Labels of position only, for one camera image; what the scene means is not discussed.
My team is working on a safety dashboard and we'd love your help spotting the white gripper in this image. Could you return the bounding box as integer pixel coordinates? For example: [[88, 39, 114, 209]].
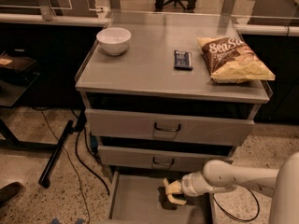
[[164, 171, 214, 205]]

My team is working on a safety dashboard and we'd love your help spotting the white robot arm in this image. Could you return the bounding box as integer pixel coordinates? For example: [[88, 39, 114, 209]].
[[164, 153, 299, 224]]

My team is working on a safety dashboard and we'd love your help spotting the bottom grey open drawer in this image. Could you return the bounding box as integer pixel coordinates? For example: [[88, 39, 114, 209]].
[[104, 169, 215, 224]]

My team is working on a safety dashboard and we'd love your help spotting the middle grey drawer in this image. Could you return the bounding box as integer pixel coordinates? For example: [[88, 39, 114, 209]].
[[98, 137, 235, 172]]

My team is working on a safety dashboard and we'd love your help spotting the top grey drawer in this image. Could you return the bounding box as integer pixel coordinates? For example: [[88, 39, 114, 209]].
[[84, 92, 260, 147]]

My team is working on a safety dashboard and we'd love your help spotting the grey metal drawer cabinet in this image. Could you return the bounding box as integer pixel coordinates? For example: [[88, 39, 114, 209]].
[[75, 10, 274, 224]]

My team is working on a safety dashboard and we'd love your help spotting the black table leg bar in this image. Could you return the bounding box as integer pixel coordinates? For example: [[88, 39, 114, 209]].
[[38, 120, 73, 189]]

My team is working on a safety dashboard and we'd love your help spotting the dark blue snack bar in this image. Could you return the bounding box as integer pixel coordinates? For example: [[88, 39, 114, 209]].
[[174, 50, 192, 70]]

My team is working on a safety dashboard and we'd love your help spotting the brown yellow chip bag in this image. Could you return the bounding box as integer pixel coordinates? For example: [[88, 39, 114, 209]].
[[197, 37, 275, 84]]

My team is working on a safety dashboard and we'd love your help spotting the white ceramic bowl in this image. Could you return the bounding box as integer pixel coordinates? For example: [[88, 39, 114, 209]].
[[96, 27, 131, 56]]

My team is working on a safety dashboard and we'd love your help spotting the dark shoe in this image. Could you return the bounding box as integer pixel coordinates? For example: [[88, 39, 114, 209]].
[[0, 182, 22, 206]]

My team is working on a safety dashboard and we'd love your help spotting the dark side table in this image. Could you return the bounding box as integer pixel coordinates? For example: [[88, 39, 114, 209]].
[[0, 50, 39, 107]]

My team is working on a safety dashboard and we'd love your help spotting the black floor cable loop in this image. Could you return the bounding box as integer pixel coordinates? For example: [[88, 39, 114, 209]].
[[212, 187, 261, 222]]

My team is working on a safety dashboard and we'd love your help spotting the black power cable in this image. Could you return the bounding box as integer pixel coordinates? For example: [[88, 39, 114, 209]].
[[74, 109, 111, 197]]

